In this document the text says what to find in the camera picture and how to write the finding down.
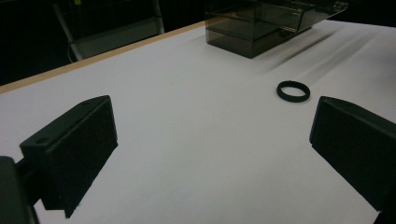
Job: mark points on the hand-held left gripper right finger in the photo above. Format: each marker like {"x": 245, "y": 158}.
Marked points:
{"x": 355, "y": 146}

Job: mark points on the smoky transparent acrylic box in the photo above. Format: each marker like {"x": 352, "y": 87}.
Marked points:
{"x": 249, "y": 34}

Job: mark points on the white metal stand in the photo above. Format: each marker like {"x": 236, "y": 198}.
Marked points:
{"x": 118, "y": 34}

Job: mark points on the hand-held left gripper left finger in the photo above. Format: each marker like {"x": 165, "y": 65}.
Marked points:
{"x": 74, "y": 149}

